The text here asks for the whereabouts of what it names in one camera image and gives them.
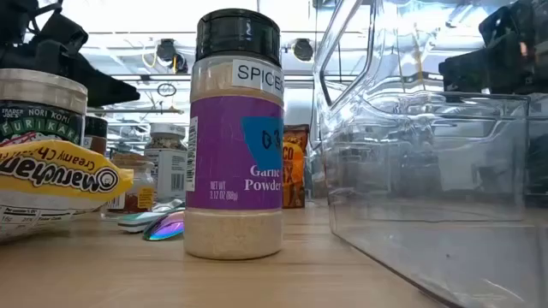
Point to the narrow clear plastic bin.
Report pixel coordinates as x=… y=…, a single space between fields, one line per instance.
x=317 y=179

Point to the garlic powder jar purple label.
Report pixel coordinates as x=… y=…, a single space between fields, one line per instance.
x=231 y=149

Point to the furikake jar tan lid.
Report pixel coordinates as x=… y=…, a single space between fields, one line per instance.
x=38 y=111

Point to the wide clear plastic bin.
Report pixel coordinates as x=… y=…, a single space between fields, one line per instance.
x=428 y=171

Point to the white-lid seasoning jar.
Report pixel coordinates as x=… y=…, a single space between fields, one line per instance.
x=169 y=167

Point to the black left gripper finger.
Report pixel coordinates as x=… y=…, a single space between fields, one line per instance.
x=98 y=83

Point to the black-lid orange spice jar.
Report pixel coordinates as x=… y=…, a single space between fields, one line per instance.
x=96 y=132

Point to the yellow ramen noodle packet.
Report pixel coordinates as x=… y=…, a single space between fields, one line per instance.
x=55 y=171

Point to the orange taco mix packet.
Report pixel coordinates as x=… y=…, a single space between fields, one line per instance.
x=294 y=171

